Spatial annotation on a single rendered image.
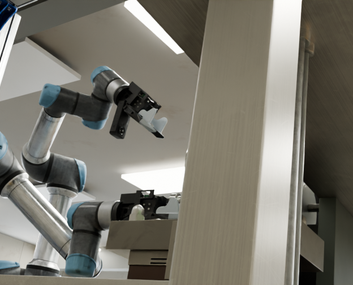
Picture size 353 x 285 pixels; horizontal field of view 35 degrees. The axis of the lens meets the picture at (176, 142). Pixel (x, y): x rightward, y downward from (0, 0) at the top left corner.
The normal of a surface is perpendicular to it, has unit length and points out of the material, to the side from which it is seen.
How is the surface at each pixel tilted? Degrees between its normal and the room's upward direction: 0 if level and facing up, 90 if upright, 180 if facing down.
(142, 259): 90
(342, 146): 180
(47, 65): 180
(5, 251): 90
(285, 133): 90
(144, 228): 90
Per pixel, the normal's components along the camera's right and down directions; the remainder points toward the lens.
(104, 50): -0.14, 0.91
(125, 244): -0.50, -0.41
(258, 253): 0.85, -0.10
